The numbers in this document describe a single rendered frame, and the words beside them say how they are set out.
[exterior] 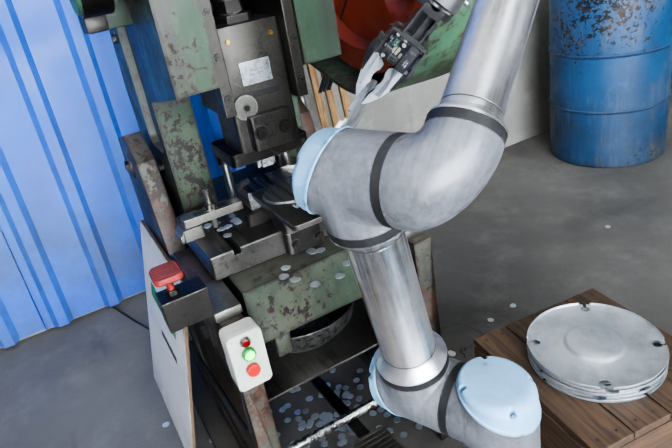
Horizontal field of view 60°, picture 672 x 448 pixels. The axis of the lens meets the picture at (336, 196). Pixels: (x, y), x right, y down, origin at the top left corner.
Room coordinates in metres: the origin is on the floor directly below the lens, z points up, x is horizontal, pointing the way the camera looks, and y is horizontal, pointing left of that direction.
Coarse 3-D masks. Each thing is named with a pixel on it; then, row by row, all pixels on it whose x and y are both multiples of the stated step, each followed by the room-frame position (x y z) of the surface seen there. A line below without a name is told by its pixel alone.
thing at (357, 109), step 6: (372, 84) 1.03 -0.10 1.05; (366, 90) 1.00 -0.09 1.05; (360, 96) 0.98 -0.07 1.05; (354, 102) 0.97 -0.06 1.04; (360, 102) 1.01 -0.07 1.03; (348, 108) 0.96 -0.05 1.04; (354, 108) 0.97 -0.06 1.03; (360, 108) 1.07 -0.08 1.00; (366, 108) 1.18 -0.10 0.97; (348, 114) 0.95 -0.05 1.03; (354, 114) 1.03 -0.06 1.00; (360, 114) 1.13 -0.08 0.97; (348, 120) 0.99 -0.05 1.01; (354, 120) 1.10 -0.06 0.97; (336, 126) 0.94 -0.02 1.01; (342, 126) 0.96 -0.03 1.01; (354, 126) 1.15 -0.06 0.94
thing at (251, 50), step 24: (216, 24) 1.33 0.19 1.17; (240, 24) 1.28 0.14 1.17; (264, 24) 1.31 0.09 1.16; (240, 48) 1.28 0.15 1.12; (264, 48) 1.30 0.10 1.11; (240, 72) 1.27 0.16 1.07; (264, 72) 1.30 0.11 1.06; (240, 96) 1.26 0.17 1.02; (264, 96) 1.29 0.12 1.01; (288, 96) 1.32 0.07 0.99; (240, 120) 1.26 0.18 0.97; (264, 120) 1.25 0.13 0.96; (288, 120) 1.28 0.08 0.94; (240, 144) 1.26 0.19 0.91; (264, 144) 1.25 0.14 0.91
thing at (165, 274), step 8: (168, 264) 1.04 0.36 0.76; (176, 264) 1.03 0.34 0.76; (152, 272) 1.02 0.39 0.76; (160, 272) 1.01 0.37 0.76; (168, 272) 1.00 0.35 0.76; (176, 272) 1.00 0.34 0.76; (152, 280) 0.99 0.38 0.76; (160, 280) 0.98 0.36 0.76; (168, 280) 0.98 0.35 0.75; (176, 280) 0.99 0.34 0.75; (168, 288) 1.01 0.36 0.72
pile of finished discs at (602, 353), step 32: (544, 320) 1.12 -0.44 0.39; (576, 320) 1.10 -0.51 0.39; (608, 320) 1.08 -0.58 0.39; (640, 320) 1.06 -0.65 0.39; (544, 352) 1.01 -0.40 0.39; (576, 352) 0.99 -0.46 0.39; (608, 352) 0.97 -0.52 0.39; (640, 352) 0.96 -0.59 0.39; (576, 384) 0.90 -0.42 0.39; (608, 384) 0.90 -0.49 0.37; (640, 384) 0.87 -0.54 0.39
